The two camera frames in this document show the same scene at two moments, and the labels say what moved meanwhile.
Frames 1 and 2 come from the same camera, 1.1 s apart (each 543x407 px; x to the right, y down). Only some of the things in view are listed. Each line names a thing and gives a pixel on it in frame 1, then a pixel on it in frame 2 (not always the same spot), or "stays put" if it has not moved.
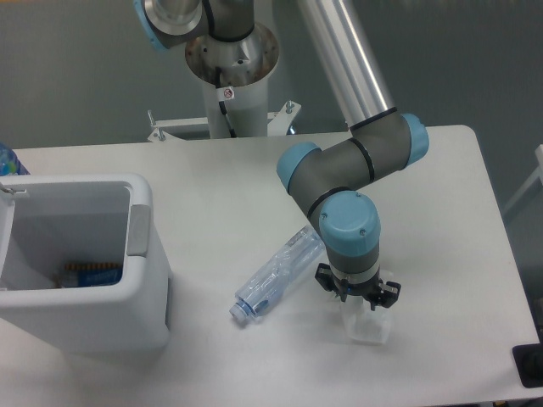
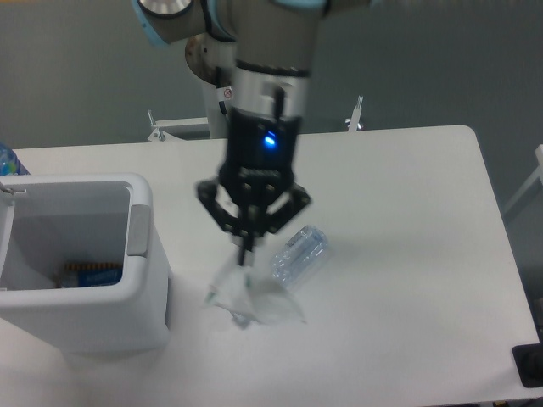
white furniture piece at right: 539,156 stays put
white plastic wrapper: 362,324 to 253,299
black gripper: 389,292 to 260,161
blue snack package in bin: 82,275 stays put
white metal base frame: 278,123 stays put
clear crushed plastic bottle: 266,288 stays put
